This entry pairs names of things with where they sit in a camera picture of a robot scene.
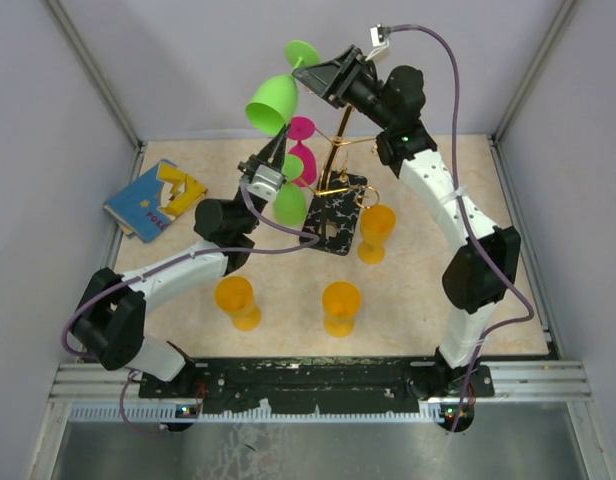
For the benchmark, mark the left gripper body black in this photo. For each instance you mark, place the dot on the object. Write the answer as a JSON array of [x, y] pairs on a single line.
[[251, 167]]

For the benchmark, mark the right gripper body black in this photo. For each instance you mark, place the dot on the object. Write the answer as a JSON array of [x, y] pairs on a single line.
[[362, 95]]

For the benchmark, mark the pink wine glass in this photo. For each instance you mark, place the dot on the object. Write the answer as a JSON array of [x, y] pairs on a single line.
[[303, 147]]

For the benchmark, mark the green wine glass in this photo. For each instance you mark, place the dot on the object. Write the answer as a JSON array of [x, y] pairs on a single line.
[[289, 207], [274, 103]]

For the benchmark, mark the gold wine glass rack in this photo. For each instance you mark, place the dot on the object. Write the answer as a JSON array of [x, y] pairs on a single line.
[[337, 194]]

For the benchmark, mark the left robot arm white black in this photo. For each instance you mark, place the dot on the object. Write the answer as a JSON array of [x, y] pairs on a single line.
[[109, 321]]

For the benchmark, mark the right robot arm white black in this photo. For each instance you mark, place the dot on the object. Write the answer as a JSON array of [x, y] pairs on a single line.
[[486, 256]]

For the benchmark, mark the orange wine glass right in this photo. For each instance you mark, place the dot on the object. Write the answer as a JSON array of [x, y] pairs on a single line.
[[377, 225]]

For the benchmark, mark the orange wine glass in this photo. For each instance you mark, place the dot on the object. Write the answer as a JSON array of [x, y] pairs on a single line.
[[234, 295], [377, 225], [341, 302]]

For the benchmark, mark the orange wine glass front left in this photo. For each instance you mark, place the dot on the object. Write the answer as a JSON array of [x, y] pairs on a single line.
[[234, 295]]

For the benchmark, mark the orange wine glass front middle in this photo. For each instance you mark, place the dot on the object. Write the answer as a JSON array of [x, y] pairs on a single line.
[[341, 302]]

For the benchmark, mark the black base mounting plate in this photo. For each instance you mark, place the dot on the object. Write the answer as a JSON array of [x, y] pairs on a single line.
[[328, 385]]

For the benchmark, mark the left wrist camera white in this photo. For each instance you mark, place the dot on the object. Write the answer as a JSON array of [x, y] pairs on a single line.
[[265, 183]]

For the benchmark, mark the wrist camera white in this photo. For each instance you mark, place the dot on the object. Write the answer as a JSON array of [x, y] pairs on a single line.
[[265, 183], [380, 42]]

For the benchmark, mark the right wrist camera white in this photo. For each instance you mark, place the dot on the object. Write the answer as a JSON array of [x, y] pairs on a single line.
[[380, 42]]

